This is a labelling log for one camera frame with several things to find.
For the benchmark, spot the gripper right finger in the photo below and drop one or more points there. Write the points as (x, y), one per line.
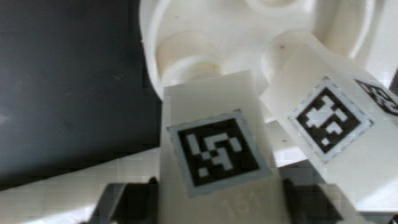
(319, 205)

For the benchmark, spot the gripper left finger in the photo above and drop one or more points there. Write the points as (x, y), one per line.
(127, 204)

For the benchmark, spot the white stool leg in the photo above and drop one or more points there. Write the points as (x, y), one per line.
(221, 186)
(339, 133)

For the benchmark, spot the white round stool seat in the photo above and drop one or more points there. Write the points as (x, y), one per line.
(252, 60)

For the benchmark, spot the white L-shaped fence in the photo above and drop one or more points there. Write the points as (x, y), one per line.
(56, 201)

